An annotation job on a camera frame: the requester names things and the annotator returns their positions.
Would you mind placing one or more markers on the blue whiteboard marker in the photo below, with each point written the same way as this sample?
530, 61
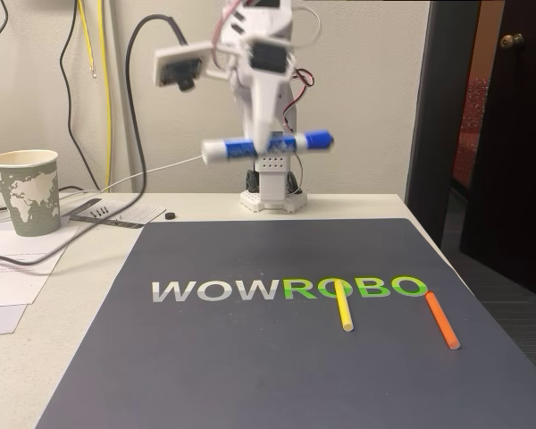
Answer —
312, 140

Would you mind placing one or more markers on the grey WOWROBO mat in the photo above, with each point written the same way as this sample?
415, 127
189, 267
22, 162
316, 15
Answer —
272, 357

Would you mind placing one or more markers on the orange chalk stick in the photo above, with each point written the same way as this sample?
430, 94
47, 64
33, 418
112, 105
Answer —
441, 322

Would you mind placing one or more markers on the white camera box black lens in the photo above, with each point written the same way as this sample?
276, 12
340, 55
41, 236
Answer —
178, 67

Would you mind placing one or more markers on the dark brown door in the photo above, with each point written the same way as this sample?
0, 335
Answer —
513, 156

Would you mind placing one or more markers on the grey ruler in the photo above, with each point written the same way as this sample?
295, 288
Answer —
111, 221

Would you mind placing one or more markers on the brass door knob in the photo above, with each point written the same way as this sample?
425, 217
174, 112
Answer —
512, 40

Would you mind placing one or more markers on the white paper sheet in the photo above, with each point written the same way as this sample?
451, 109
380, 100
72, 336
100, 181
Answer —
13, 272

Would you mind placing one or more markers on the dark door frame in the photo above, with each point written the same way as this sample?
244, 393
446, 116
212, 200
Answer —
433, 134

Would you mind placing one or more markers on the small black round cap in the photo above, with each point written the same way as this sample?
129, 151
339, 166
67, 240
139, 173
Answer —
170, 216

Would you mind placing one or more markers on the paper cup world map print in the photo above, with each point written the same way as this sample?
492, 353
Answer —
29, 192

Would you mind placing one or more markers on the lined paper sheet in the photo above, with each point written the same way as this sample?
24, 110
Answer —
147, 212

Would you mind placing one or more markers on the yellow chalk stick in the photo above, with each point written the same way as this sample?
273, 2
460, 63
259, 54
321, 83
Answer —
344, 308

